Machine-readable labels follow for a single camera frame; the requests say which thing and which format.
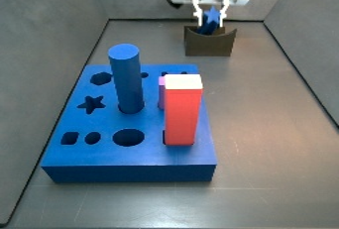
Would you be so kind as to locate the blue shape sorter base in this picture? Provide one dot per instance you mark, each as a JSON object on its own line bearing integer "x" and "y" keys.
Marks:
{"x": 102, "y": 145}

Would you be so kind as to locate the blue star prism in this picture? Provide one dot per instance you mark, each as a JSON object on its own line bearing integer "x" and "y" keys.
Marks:
{"x": 210, "y": 21}

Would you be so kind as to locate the purple block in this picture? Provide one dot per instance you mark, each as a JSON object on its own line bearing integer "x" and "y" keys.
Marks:
{"x": 162, "y": 84}

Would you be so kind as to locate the blue cylinder peg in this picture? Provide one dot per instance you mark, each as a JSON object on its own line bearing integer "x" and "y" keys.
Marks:
{"x": 124, "y": 56}

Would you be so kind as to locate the red rectangular block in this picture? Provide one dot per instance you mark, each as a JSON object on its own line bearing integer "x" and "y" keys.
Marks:
{"x": 184, "y": 93}

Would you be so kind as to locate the dark curved fixture cradle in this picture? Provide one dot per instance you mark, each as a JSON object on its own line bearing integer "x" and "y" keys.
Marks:
{"x": 216, "y": 45}

